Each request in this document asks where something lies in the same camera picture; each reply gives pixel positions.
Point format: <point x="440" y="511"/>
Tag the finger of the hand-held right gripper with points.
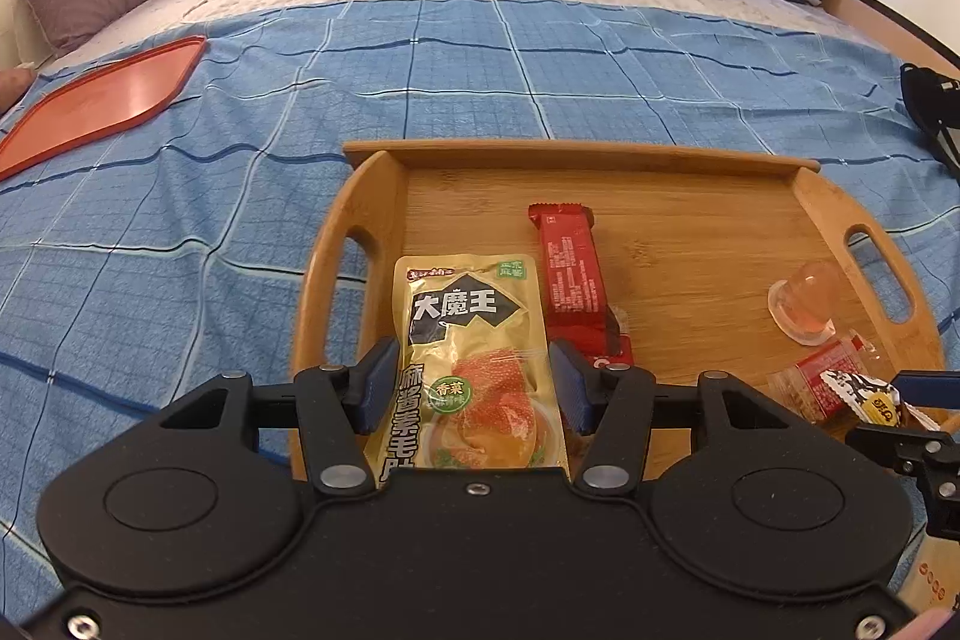
<point x="900" y="445"/>
<point x="930" y="386"/>

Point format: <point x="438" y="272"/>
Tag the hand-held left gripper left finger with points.
<point x="379" y="385"/>

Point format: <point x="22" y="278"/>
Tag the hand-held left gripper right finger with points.
<point x="571" y="385"/>

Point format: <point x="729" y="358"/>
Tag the black white yellow snack packet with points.
<point x="859" y="396"/>

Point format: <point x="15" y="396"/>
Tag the small clear red-label packet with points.
<point x="810" y="377"/>

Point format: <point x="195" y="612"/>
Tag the large yellow snack pouch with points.
<point x="465" y="310"/>

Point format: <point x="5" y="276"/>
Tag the clear jelly cup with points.
<point x="802" y="302"/>

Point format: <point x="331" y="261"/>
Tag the blue checked bedsheet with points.
<point x="187" y="235"/>

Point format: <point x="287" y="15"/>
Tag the orange-red plastic tray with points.
<point x="97" y="104"/>

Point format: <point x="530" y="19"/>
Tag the peach soft item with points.
<point x="13" y="89"/>

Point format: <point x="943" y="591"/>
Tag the wooden bed frame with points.
<point x="892" y="18"/>

